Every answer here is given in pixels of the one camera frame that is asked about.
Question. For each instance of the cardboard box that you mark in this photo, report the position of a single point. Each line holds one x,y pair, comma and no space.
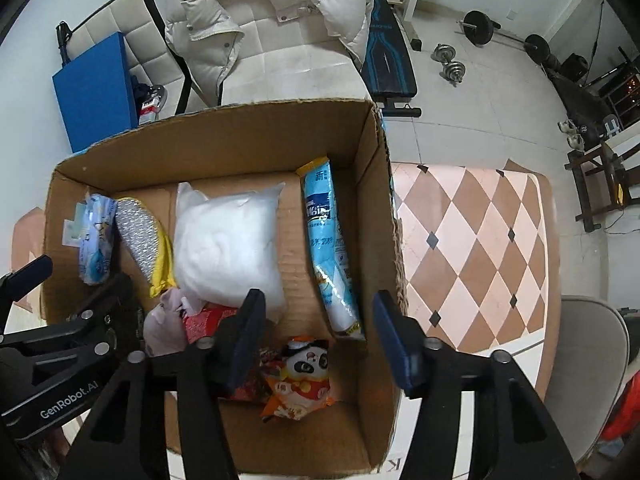
250,130

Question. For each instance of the small blue tissue pack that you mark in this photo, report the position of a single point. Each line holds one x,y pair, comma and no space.
97,240

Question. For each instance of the silver yellow scrub sponge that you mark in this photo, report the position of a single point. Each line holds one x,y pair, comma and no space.
142,240

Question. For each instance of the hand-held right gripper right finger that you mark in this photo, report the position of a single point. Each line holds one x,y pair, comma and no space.
395,345

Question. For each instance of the white cotton pad pack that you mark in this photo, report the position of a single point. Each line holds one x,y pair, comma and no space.
225,245

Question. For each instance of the white down jacket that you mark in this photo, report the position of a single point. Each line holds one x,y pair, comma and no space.
210,20

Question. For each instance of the dark wooden shelf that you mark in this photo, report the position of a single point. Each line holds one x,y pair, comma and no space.
620,90

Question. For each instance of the dark exercise equipment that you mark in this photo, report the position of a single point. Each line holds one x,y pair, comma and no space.
580,105

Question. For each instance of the blue foam mat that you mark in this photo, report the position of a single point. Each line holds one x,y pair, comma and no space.
95,95

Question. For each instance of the red cloth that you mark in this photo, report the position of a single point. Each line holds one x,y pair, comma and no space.
622,420

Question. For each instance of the white squat rack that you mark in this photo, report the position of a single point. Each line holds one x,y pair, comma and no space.
415,5

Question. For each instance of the white quilted sofa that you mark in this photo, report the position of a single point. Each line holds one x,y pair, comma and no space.
280,70

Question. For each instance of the long blue tissue pack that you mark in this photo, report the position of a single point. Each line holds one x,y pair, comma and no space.
327,245

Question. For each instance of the floor barbell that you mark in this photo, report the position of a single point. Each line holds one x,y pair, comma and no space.
477,25

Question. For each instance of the chrome dumbbell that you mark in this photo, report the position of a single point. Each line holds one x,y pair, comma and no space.
443,52
453,72

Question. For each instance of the red tissue pack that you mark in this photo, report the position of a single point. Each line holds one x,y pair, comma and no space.
205,325

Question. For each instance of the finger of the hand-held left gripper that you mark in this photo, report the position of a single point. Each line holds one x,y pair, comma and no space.
27,277
117,305

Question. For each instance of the panda snack packet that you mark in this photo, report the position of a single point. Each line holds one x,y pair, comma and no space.
300,380

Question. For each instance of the dark wooden chair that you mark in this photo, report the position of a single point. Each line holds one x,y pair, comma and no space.
607,170

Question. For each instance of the black blue weight bench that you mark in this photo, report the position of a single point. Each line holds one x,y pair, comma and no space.
387,70

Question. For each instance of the beige padded chair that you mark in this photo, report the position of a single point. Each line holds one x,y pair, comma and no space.
585,375

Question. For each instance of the pale purple cloth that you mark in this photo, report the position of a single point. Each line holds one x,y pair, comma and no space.
165,325

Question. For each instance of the red white small box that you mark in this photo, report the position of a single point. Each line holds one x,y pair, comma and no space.
148,111

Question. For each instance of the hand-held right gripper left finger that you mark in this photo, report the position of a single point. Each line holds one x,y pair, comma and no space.
247,340

